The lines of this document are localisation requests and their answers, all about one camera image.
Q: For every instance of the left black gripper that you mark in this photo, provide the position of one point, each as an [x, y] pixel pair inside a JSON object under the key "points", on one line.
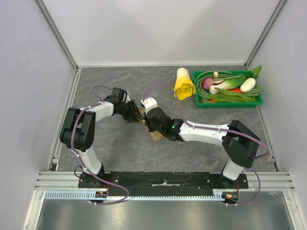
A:
{"points": [[134, 110]]}

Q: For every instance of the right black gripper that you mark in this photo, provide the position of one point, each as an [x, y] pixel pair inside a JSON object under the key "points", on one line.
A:
{"points": [[149, 122]]}

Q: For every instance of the brown cardboard express box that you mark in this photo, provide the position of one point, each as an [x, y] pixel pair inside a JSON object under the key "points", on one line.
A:
{"points": [[156, 136]]}

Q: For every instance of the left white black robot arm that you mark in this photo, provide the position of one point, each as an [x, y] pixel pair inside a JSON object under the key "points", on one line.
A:
{"points": [[78, 129]]}

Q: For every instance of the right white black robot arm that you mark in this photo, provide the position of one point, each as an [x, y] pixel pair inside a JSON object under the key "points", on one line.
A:
{"points": [[240, 143]]}

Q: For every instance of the yellow napa cabbage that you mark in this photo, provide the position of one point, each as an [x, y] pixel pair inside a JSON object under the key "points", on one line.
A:
{"points": [[184, 87]]}

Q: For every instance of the orange carrot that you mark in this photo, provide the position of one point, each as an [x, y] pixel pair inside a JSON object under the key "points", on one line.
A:
{"points": [[206, 98]]}

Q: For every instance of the purple onion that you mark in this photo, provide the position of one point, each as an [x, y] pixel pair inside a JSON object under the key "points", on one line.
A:
{"points": [[207, 83]]}

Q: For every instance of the green plastic tray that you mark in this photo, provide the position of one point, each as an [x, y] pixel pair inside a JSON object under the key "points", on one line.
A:
{"points": [[228, 105]]}

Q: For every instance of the brown mushroom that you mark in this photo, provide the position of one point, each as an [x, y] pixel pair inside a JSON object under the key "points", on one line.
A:
{"points": [[216, 75]]}

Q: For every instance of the bok choy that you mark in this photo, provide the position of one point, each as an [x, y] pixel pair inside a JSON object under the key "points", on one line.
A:
{"points": [[228, 83]]}

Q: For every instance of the white radish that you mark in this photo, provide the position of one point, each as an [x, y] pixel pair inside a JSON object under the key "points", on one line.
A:
{"points": [[248, 85]]}

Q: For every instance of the green long beans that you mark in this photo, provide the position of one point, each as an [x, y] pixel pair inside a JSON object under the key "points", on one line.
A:
{"points": [[199, 76]]}

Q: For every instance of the celery leaf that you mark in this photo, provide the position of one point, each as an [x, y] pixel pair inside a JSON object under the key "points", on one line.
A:
{"points": [[256, 72]]}

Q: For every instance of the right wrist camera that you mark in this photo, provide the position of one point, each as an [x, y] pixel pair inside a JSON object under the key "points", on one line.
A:
{"points": [[149, 104]]}

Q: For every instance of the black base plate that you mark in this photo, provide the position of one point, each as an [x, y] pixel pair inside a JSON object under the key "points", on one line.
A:
{"points": [[209, 180]]}

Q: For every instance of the grey slotted cable duct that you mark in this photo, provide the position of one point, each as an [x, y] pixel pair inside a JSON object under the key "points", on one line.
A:
{"points": [[97, 195]]}

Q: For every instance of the front aluminium rail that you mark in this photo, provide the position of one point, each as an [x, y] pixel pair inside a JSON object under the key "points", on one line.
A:
{"points": [[269, 181]]}

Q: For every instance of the left aluminium frame post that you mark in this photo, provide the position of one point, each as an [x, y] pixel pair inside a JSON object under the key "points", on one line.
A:
{"points": [[55, 31]]}

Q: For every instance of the aluminium frame post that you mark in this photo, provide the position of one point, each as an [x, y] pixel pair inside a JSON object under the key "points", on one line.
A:
{"points": [[265, 31], [55, 31]]}

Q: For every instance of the right aluminium frame post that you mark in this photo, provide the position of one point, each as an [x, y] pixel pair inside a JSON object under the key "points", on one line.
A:
{"points": [[265, 31]]}

